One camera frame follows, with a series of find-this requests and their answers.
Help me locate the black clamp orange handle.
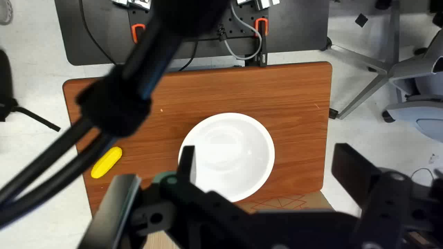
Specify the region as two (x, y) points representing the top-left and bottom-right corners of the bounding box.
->
(130, 23), (147, 46)
(244, 17), (270, 68)

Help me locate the black base mat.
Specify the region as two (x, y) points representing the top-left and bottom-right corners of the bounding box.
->
(54, 0), (331, 67)

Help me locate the silver metal bracket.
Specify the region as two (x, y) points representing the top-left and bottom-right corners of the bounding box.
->
(112, 0), (152, 12)
(234, 0), (281, 12)

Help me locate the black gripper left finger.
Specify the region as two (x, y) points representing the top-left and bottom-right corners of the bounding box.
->
(78, 144), (241, 249)

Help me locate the black chair base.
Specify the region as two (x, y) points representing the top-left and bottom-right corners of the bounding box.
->
(0, 47), (62, 135)

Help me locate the black cable bundle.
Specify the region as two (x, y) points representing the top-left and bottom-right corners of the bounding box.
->
(0, 0), (233, 230)

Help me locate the grey office chair base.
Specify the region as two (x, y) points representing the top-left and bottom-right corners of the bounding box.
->
(330, 0), (443, 144)

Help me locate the grey cable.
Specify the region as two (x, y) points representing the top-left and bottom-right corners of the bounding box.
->
(222, 5), (265, 61)

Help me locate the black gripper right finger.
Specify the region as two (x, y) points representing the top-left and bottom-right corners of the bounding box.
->
(331, 143), (443, 249)

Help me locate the yellow oval object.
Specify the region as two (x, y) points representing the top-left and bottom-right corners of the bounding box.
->
(90, 146), (125, 180)

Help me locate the white bowl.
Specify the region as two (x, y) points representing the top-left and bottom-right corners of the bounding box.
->
(177, 111), (277, 204)

